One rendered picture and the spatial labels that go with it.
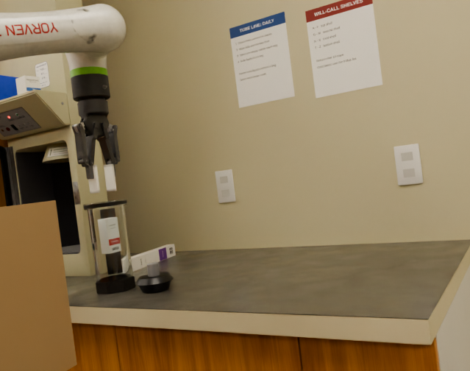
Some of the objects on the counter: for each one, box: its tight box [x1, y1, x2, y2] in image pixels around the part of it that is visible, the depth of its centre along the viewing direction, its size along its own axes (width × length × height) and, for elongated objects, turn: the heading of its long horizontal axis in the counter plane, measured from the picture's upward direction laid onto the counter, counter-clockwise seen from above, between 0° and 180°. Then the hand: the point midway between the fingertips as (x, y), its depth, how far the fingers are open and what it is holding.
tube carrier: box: [83, 199, 133, 282], centre depth 126 cm, size 11×11×21 cm
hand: (101, 179), depth 126 cm, fingers open, 5 cm apart
